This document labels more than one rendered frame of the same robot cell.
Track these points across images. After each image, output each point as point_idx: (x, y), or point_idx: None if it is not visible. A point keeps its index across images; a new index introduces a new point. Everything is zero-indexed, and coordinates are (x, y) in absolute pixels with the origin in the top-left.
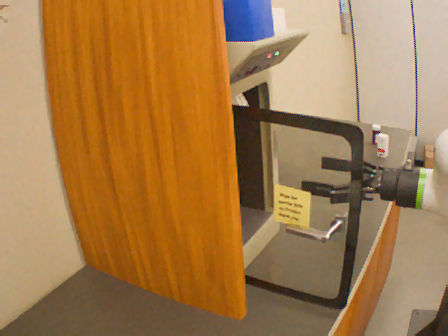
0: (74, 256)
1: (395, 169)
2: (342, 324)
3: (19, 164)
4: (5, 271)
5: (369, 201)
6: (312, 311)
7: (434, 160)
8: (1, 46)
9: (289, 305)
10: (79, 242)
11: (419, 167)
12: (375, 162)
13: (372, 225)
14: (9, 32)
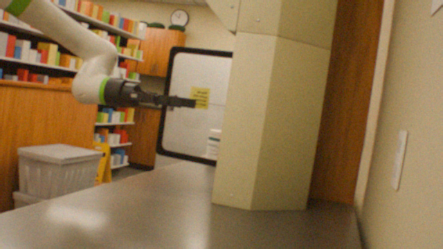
0: (363, 196)
1: (130, 82)
2: None
3: (376, 104)
4: (363, 162)
5: (94, 201)
6: (172, 173)
7: (116, 61)
8: (387, 21)
9: (188, 176)
10: (365, 190)
11: (111, 77)
12: (21, 241)
13: (106, 188)
14: (390, 12)
